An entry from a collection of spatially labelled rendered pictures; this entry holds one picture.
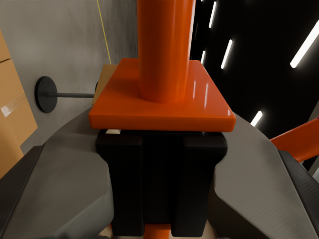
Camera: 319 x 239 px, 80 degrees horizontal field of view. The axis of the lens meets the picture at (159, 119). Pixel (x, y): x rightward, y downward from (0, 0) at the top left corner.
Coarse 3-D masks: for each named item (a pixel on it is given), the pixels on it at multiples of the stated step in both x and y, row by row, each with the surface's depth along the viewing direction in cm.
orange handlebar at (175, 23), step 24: (144, 0) 6; (168, 0) 6; (192, 0) 7; (144, 24) 7; (168, 24) 7; (192, 24) 7; (144, 48) 7; (168, 48) 7; (144, 72) 8; (168, 72) 8; (144, 96) 8; (168, 96) 8
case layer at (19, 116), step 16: (0, 32) 84; (0, 48) 84; (0, 64) 84; (0, 80) 84; (16, 80) 94; (0, 96) 85; (16, 96) 94; (16, 112) 94; (16, 128) 94; (32, 128) 107
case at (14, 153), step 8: (0, 112) 36; (0, 120) 36; (0, 128) 36; (8, 128) 38; (0, 136) 36; (8, 136) 38; (0, 144) 36; (8, 144) 38; (16, 144) 40; (0, 152) 36; (8, 152) 38; (16, 152) 40; (0, 160) 36; (8, 160) 38; (16, 160) 40; (0, 168) 36; (8, 168) 38; (0, 176) 36
